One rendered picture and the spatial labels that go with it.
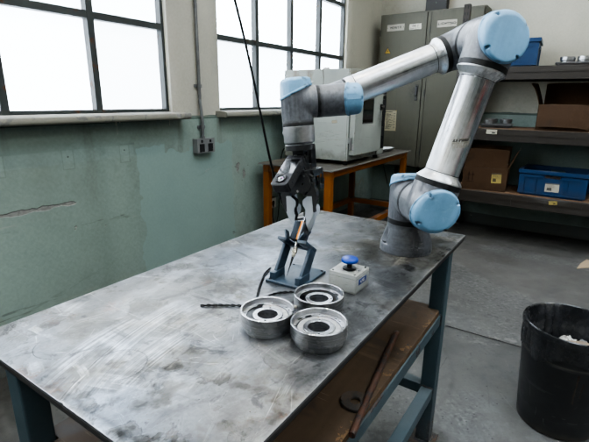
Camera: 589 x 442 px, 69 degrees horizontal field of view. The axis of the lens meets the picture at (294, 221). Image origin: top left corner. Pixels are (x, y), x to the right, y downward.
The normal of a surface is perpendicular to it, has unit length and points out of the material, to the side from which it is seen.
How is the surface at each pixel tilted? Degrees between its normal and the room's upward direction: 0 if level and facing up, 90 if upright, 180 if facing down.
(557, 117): 83
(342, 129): 90
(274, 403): 0
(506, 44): 83
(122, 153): 90
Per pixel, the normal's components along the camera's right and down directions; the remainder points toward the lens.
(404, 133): -0.56, 0.22
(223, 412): 0.01, -0.96
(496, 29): 0.15, 0.15
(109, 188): 0.83, 0.16
